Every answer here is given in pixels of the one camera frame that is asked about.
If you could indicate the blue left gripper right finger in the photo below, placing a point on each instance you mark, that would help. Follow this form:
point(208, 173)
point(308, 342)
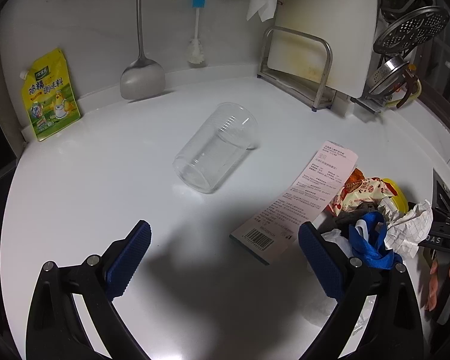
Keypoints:
point(315, 250)

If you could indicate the yellow plastic lid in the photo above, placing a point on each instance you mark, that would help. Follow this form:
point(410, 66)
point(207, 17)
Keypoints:
point(399, 199)

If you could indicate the dark grey rag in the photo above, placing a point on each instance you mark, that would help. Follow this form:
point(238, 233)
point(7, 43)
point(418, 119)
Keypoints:
point(344, 219)

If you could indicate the red orange snack wrapper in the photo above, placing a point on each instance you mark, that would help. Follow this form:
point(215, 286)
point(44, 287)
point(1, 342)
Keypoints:
point(358, 189)

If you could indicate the yellow seasoning pouch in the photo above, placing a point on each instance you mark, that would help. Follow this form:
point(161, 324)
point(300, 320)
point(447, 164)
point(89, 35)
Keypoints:
point(47, 95)

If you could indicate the pink paper package card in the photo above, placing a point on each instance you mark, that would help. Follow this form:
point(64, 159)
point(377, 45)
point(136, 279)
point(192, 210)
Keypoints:
point(273, 230)

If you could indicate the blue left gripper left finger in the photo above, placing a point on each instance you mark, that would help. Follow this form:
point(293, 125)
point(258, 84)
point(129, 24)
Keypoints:
point(124, 256)

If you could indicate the white cutting board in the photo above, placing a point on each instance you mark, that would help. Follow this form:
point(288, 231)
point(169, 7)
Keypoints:
point(348, 26)

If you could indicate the clear plastic bag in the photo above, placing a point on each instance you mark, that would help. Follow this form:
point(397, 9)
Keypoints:
point(334, 236)

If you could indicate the perforated steel steamer plate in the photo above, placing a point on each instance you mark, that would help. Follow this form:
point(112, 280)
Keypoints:
point(412, 30)

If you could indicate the steel cutting board rack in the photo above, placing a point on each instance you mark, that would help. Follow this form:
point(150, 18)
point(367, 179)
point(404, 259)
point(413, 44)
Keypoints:
point(317, 96)

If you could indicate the glass pot lid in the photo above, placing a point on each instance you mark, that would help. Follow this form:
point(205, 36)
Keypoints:
point(387, 74)

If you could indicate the blue white bottle brush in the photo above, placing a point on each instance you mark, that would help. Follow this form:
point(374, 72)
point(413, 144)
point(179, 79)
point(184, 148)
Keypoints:
point(195, 54)

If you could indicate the blue plastic bag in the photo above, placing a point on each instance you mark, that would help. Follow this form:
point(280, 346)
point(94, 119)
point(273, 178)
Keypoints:
point(367, 239)

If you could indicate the clear plastic cup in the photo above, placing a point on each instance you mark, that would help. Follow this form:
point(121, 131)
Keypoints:
point(217, 147)

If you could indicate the right hand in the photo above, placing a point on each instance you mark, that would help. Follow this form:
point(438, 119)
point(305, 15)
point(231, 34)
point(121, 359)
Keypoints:
point(440, 284)

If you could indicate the steel spatula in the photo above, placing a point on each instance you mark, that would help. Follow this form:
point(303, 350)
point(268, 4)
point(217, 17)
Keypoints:
point(144, 78)

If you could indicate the grid paper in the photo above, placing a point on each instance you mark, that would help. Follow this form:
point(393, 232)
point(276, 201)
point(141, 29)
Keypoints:
point(406, 231)

